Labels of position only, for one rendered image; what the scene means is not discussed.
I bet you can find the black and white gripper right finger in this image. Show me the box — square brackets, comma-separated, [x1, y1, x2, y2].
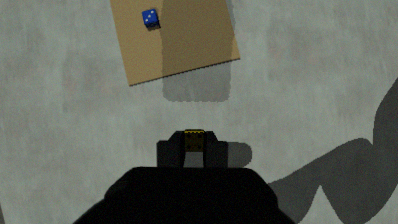
[203, 131, 228, 168]

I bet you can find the yellow die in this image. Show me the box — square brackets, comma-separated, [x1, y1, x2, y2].
[184, 129, 204, 152]

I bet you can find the blue die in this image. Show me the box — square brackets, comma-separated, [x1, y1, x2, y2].
[142, 9, 159, 28]

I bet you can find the tan square mat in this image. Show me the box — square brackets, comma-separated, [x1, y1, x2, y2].
[110, 0, 240, 86]

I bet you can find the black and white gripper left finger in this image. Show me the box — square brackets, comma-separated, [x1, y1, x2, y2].
[157, 131, 185, 167]

